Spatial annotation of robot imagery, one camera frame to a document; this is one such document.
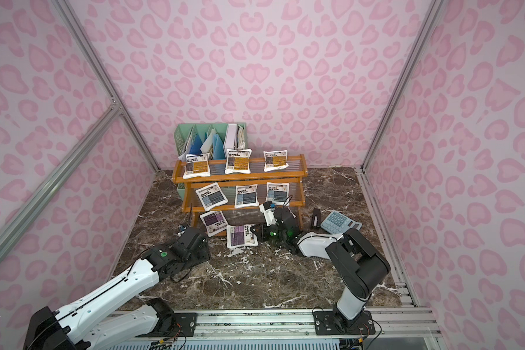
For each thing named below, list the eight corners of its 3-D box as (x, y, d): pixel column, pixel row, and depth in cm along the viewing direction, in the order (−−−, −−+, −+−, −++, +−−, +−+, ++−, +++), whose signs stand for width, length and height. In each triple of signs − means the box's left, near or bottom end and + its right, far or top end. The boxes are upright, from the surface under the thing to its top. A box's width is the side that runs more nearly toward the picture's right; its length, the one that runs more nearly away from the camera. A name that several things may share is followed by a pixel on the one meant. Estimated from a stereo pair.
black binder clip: (312, 227, 99) (313, 224, 97) (312, 210, 105) (313, 207, 103) (320, 228, 99) (321, 225, 97) (319, 211, 105) (320, 208, 103)
